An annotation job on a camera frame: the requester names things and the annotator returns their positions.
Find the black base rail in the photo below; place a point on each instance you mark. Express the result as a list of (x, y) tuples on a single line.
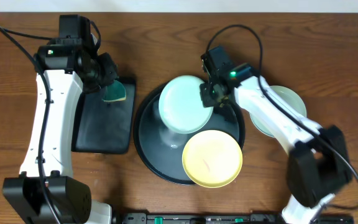
[(142, 218)]

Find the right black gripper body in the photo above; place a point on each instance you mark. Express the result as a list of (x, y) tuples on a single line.
[(210, 95)]

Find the black rectangular tray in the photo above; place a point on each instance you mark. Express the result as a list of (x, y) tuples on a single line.
[(102, 127)]

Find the mint green plate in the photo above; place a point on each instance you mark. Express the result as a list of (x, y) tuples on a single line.
[(180, 106)]

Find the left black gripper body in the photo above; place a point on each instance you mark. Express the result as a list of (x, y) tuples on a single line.
[(107, 76)]

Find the yellow plate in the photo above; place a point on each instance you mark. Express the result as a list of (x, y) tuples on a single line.
[(212, 159)]

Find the pale green plate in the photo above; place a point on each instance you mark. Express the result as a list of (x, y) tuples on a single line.
[(290, 97)]

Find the green yellow sponge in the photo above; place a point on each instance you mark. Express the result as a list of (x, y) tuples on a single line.
[(115, 92)]

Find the black round tray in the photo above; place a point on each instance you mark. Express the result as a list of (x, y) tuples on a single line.
[(161, 149)]

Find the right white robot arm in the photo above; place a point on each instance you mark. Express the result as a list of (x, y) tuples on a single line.
[(318, 164)]

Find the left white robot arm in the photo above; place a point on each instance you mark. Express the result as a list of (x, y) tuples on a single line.
[(45, 190)]

